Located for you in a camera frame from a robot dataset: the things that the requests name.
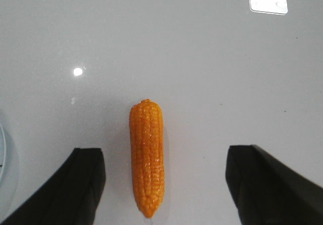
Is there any light blue round plate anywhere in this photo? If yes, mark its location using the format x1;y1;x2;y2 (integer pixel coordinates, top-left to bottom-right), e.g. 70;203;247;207
0;125;7;180

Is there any orange plastic corn cob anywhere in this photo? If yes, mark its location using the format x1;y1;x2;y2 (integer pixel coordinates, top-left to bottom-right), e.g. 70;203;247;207
129;99;165;218

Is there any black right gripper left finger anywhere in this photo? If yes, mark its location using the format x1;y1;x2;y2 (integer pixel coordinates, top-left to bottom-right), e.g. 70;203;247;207
3;148;105;224

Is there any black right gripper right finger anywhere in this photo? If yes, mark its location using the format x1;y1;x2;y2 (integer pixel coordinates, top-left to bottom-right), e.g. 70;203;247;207
225;145;322;224

